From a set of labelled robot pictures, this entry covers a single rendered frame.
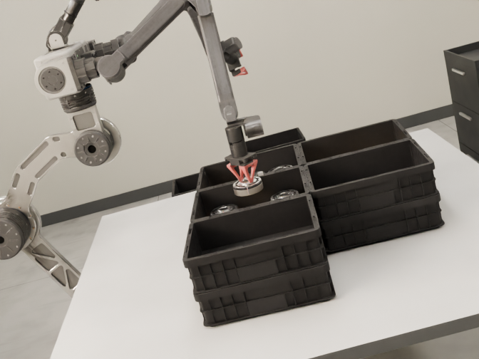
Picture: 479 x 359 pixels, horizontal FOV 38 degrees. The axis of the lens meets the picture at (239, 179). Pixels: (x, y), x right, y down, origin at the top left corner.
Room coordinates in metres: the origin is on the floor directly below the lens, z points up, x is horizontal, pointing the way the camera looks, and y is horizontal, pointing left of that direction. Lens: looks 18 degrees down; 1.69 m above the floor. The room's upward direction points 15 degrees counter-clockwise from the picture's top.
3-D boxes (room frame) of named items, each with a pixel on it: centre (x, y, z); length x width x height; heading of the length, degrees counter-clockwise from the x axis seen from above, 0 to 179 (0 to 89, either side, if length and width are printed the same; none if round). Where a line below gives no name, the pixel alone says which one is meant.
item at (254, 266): (1.91, 0.01, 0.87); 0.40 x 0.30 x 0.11; 85
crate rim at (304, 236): (1.91, 0.01, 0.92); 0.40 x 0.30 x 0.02; 85
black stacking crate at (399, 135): (2.47, -0.45, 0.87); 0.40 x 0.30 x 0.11; 85
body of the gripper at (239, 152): (2.28, -0.02, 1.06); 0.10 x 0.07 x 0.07; 40
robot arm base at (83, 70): (2.42, 0.41, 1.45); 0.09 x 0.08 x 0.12; 179
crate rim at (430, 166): (2.18, -0.42, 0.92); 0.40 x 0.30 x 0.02; 85
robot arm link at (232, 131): (2.28, -0.03, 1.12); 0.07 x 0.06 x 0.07; 88
